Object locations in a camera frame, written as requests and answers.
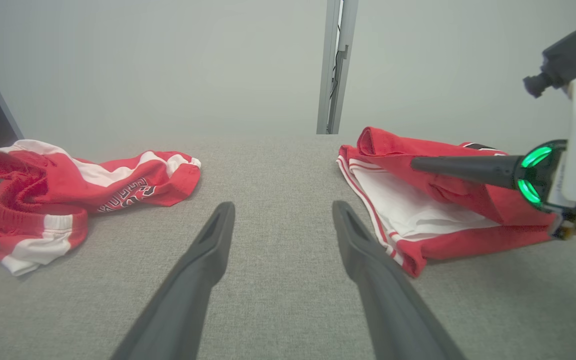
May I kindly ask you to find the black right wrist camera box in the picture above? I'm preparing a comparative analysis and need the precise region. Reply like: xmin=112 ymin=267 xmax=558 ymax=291
xmin=523 ymin=26 xmax=576 ymax=99

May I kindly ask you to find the red white basketball jersey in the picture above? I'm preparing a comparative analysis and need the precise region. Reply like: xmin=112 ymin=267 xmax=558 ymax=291
xmin=336 ymin=126 xmax=560 ymax=279

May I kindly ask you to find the grey metal partition post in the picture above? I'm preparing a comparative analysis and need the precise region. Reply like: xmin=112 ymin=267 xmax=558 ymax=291
xmin=316 ymin=0 xmax=360 ymax=135

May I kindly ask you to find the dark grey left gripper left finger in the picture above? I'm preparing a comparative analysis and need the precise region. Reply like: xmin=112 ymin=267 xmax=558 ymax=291
xmin=110 ymin=201 xmax=236 ymax=360

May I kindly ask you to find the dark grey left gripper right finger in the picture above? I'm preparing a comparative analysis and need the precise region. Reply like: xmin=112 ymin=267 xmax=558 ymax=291
xmin=332 ymin=200 xmax=469 ymax=360

